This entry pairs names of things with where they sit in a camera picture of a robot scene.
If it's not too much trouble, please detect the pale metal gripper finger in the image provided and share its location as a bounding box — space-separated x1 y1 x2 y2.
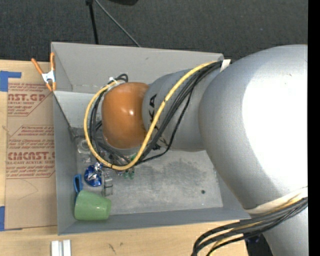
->
102 168 114 197

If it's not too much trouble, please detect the shiny blue ball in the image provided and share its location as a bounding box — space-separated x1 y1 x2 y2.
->
83 162 104 188

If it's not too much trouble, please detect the green cup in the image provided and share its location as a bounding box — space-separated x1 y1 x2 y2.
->
73 189 113 222

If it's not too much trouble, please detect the clear glass object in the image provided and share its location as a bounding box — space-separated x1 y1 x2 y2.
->
76 139 93 164

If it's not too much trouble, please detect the blue plastic object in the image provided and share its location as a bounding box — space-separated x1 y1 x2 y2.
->
72 173 84 195

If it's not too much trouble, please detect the grey metal bin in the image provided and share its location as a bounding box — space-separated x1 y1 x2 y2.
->
50 41 252 236

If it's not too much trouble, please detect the brown cardboard board red print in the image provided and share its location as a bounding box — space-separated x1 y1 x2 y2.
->
0 59 59 231

